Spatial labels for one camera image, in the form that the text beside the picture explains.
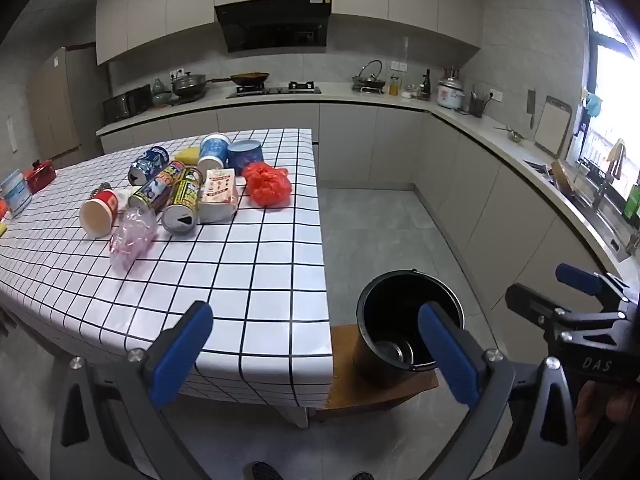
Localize crushed clear plastic bottle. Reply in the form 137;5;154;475
109;204;159;272

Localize white paper carton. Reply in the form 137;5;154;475
198;167;240;224

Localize black plastic bucket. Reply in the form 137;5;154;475
352;270;465;388

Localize kitchen window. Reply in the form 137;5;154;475
580;0;640;201

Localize dark blue patterned can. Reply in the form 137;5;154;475
127;146;171;187

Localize steel kitchen sink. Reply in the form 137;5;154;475
525;157;631;263

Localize white cutting board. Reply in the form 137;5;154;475
534;96;572;158

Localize red paper cup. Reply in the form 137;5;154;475
80;189;120;237

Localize red plastic bag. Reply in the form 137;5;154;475
241;161;292;207

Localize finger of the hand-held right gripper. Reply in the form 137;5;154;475
505;283;626;341
556;262;640;311

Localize blue round tin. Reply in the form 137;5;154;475
227;139;264;177

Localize white checked tablecloth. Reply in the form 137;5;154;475
0;128;335;408

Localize blue and white box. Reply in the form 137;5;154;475
0;169;32;218

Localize yellow and green spray can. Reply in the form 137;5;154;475
162;166;203;236

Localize dark pot with lid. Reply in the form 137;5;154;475
171;72;208;101

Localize black range hood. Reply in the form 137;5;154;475
215;0;332;53

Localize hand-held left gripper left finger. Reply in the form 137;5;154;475
50;301;214;480

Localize green ceramic vase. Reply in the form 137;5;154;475
151;79;173;107

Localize green dish soap bottle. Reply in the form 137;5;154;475
621;180;640;221

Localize kettle on hob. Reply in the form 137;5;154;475
351;60;388;95

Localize red box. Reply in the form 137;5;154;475
24;159;57;195

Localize person's right hand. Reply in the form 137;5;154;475
575;380;640;443

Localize white rice cooker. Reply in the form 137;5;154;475
437;66;467;112

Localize red and blue spray can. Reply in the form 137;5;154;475
128;161;186;211

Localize blue and white paper cup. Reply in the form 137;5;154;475
197;132;232;171

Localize beige lower cabinets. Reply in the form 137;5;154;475
97;102;616;311

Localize beige refrigerator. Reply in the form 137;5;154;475
27;47;108;161

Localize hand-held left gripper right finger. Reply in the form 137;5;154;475
417;301;581;480

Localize wooden stool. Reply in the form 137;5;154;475
312;324;440;423

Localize wok with long handle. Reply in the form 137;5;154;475
211;72;271;87

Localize kitchen faucet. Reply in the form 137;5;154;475
592;139;626;211

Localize black gas stove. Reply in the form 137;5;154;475
226;81;322;99

